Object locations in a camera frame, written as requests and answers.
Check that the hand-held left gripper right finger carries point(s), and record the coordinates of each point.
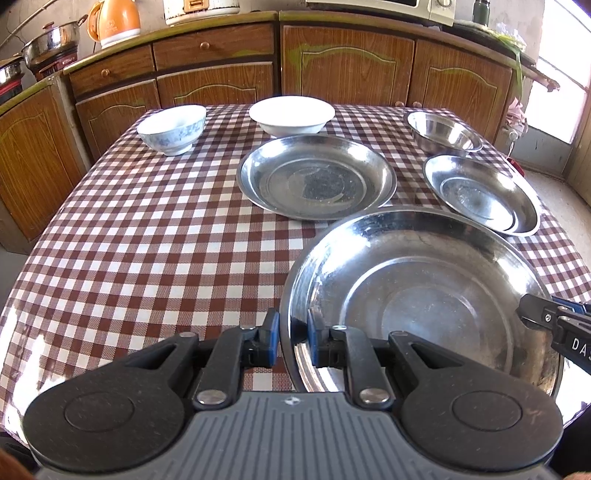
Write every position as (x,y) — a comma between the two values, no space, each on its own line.
(315,344)

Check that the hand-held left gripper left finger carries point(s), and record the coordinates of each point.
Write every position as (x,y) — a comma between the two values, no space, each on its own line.
(272,337)

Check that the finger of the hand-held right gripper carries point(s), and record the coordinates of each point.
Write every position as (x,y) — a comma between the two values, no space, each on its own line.
(572,305)
(538,310)

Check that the large steel basin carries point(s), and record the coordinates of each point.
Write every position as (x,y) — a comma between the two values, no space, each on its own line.
(415,286)

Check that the small steel plate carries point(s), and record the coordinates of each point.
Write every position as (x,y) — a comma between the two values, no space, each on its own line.
(480,194)

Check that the medium steel plate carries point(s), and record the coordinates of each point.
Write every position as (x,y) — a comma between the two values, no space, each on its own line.
(318,180)

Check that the steel bowl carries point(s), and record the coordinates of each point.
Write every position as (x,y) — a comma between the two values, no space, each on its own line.
(443,131)

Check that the plain white bowl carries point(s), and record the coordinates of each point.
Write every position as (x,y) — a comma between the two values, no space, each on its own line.
(291,113)

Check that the blue patterned white bowl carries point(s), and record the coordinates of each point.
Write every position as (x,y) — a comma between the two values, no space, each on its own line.
(171,129)

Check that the brown white checkered tablecloth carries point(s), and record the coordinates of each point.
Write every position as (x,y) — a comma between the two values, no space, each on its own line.
(138,230)

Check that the pink cloth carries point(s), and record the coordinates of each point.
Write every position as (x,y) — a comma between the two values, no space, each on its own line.
(516,113)

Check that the wooden cabinet door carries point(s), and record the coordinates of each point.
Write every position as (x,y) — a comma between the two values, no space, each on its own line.
(346,64)
(217,85)
(461,87)
(37,161)
(115,115)

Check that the glazed door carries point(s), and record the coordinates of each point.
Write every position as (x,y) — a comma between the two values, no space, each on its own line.
(563,69)

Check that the green onions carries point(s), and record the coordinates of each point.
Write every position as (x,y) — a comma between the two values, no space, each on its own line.
(517,60)

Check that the clear plastic bag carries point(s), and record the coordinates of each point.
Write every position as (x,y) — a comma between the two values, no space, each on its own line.
(508,37)

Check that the two-door wooden cabinet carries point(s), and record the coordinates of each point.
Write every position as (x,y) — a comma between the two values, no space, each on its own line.
(369,69)

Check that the wooden cabinet with drawers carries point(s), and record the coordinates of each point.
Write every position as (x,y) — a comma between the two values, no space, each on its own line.
(138,74)

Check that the wide wooden drawer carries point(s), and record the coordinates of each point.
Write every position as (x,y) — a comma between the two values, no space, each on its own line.
(212,46)

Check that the single-door wooden cabinet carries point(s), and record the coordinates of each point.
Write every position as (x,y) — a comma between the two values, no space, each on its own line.
(32,161)

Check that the green thermos bottle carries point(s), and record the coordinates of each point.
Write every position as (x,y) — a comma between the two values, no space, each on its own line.
(480,11)

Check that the narrow wooden drawer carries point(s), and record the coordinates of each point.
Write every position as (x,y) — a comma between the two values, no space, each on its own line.
(111,71)

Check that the white rice cooker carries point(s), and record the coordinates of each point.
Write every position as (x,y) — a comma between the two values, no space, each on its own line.
(198,11)

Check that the cream microwave oven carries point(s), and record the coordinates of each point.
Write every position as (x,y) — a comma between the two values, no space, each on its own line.
(369,9)

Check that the red black induction cooker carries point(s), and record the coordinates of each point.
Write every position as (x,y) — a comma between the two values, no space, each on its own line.
(57,67)

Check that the orange electric kettle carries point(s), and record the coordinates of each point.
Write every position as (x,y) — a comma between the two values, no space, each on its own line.
(117,23)

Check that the red electric stove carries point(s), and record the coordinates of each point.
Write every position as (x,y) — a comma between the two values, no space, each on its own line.
(9,92)

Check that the steel pot with glass lid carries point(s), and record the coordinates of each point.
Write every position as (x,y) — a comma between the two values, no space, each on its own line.
(51,44)

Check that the steel pot with brown lid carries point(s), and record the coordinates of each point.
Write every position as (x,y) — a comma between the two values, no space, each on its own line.
(11,71)

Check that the white wall conduit pipe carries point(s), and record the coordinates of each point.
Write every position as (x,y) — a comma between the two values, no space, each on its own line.
(25,30)

